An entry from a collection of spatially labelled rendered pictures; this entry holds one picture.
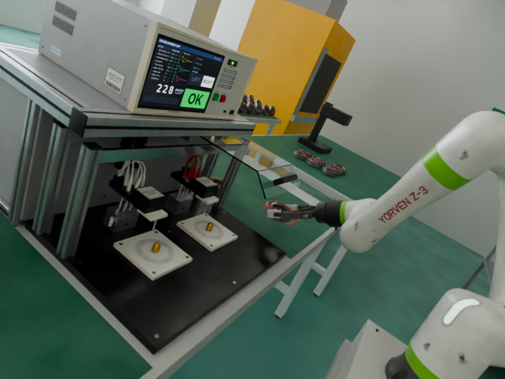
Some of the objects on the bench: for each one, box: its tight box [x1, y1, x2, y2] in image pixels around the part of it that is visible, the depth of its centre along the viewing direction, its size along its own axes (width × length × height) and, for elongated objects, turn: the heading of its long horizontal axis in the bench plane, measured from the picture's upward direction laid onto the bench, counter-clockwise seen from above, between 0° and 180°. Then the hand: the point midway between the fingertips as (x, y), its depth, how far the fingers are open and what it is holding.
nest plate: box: [177, 213, 238, 252], centre depth 115 cm, size 15×15×1 cm
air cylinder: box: [103, 203, 140, 233], centre depth 99 cm, size 5×8×6 cm
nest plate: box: [113, 229, 192, 280], centre depth 94 cm, size 15×15×1 cm
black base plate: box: [25, 188, 286, 355], centre depth 106 cm, size 47×64×2 cm
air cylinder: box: [165, 191, 193, 215], centre depth 120 cm, size 5×8×6 cm
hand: (279, 210), depth 136 cm, fingers closed on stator, 11 cm apart
